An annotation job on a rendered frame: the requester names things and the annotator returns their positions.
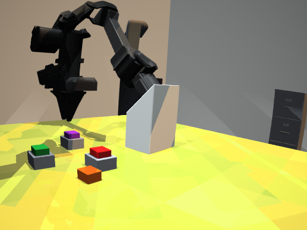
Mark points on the green button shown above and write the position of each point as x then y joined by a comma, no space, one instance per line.
39,157

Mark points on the red button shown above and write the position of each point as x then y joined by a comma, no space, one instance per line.
101,158

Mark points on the purple button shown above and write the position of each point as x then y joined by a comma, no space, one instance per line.
71,140

